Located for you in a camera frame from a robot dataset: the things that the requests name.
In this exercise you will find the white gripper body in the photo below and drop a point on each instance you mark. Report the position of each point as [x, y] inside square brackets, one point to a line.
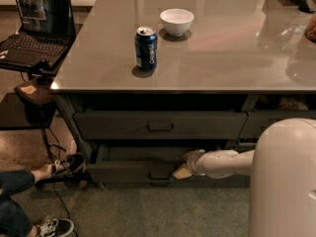
[194, 162]

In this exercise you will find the grey drawer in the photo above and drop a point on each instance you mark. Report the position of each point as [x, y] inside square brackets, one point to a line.
[176, 185]
[140, 162]
[245, 146]
[258, 121]
[159, 124]

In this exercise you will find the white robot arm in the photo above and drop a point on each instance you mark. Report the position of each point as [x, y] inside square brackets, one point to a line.
[282, 168]

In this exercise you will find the black open laptop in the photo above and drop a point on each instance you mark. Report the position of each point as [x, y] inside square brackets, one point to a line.
[47, 32]

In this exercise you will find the black sneaker upper foot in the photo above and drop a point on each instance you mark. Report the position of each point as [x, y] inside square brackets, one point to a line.
[71, 165]

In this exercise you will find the black sneaker foot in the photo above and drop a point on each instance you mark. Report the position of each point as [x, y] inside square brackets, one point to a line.
[71, 165]
[56, 228]

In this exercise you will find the blue soda can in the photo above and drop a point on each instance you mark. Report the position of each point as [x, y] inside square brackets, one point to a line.
[145, 48]

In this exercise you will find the white ceramic bowl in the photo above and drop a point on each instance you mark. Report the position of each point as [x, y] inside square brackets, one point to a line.
[176, 21]

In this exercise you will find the black sneaker lower foot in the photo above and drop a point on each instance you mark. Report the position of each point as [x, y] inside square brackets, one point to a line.
[56, 228]

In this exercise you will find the black laptop stand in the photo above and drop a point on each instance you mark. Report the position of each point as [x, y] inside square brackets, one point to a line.
[16, 115]

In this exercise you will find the black device with note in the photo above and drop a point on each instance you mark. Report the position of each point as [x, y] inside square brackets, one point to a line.
[33, 93]

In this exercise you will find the blue jeans upper leg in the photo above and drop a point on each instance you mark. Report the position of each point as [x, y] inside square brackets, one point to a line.
[14, 182]

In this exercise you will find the blue jeans leg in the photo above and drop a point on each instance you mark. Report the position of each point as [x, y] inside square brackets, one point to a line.
[14, 182]
[13, 220]

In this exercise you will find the brown object right edge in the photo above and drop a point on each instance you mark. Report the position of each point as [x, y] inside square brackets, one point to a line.
[310, 31]

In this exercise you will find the blue jeans lower leg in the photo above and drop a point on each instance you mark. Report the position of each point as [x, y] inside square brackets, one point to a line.
[13, 220]

